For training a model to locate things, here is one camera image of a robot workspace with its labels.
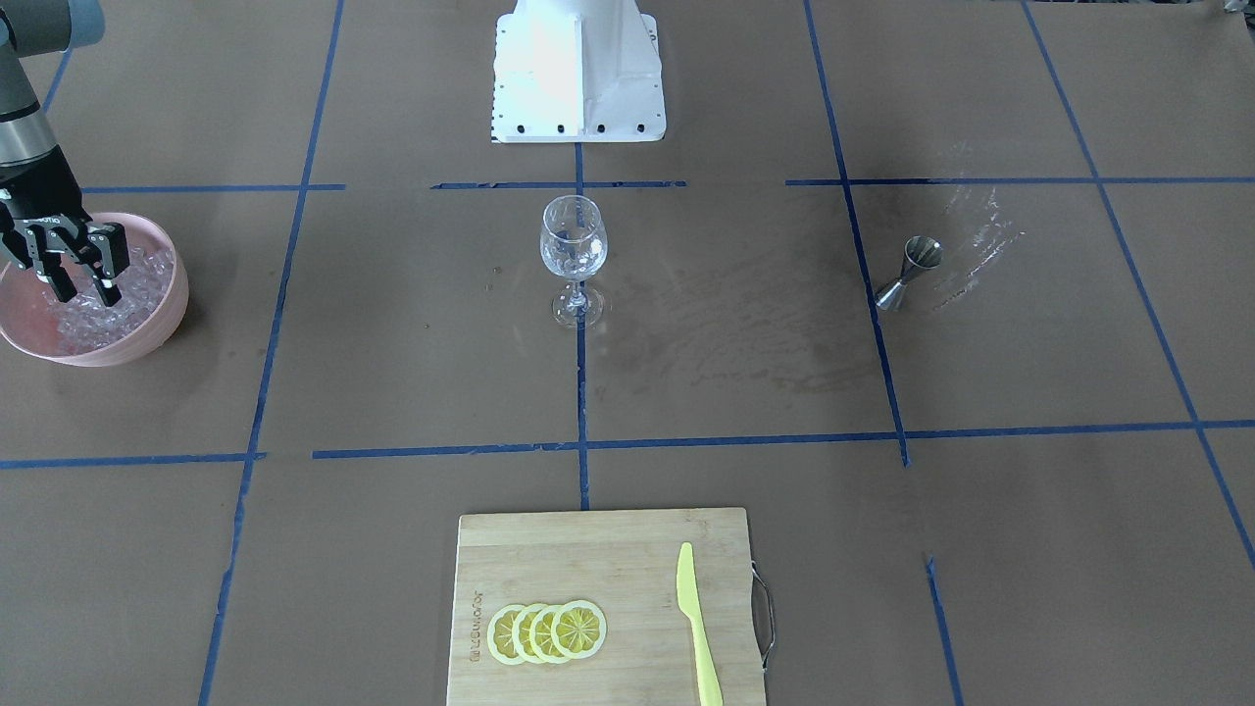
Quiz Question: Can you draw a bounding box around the bamboo cutting board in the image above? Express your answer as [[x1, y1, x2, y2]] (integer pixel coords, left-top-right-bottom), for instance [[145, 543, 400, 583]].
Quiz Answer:
[[446, 508, 767, 705]]

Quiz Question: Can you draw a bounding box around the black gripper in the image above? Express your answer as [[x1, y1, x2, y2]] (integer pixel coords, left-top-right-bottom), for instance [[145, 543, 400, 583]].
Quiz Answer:
[[1, 145, 131, 308]]

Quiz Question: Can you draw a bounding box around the yellow plastic knife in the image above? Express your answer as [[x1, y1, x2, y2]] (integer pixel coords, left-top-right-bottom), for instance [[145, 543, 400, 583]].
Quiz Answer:
[[674, 542, 725, 705]]

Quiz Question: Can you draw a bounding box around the pink bowl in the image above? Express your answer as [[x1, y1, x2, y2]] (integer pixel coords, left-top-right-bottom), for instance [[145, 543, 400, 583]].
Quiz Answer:
[[1, 213, 188, 367]]

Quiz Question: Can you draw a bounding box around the white camera stand base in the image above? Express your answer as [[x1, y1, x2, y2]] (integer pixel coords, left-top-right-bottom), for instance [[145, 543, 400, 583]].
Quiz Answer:
[[489, 1, 668, 144]]

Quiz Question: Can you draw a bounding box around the clear wine glass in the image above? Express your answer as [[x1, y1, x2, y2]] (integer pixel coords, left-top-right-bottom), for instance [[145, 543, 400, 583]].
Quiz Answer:
[[538, 196, 607, 329]]

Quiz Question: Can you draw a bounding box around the clear ice cubes pile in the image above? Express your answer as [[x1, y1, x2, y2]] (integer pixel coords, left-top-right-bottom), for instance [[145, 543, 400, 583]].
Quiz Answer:
[[43, 246, 174, 356]]

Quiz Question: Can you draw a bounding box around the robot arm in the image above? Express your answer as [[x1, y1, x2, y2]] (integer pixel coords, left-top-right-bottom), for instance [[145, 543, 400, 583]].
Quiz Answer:
[[1, 1, 129, 307]]

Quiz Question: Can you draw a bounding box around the steel cocktail jigger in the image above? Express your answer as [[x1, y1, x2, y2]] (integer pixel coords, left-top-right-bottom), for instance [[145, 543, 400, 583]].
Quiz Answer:
[[875, 234, 944, 310]]

